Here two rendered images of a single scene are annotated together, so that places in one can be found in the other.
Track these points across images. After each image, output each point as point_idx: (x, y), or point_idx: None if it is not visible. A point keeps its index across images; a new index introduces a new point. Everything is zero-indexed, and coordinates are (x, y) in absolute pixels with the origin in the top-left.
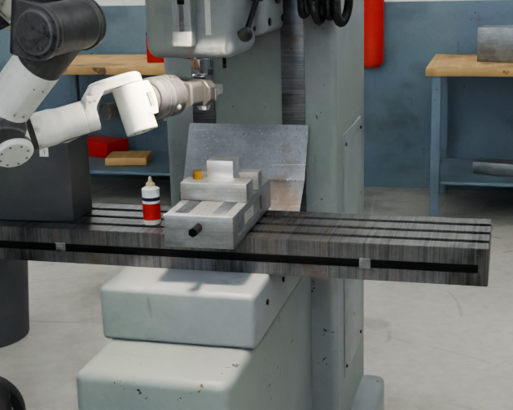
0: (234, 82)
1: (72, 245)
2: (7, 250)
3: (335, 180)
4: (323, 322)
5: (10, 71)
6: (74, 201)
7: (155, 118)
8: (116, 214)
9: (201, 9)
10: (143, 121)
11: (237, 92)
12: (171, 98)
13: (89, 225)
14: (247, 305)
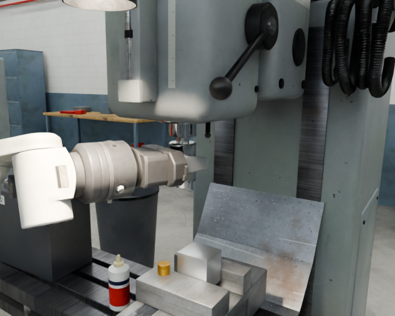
0: (252, 150)
1: (35, 313)
2: None
3: (348, 264)
4: None
5: None
6: (55, 261)
7: (67, 205)
8: (103, 276)
9: (164, 49)
10: (37, 212)
11: (254, 160)
12: (102, 177)
13: (57, 293)
14: None
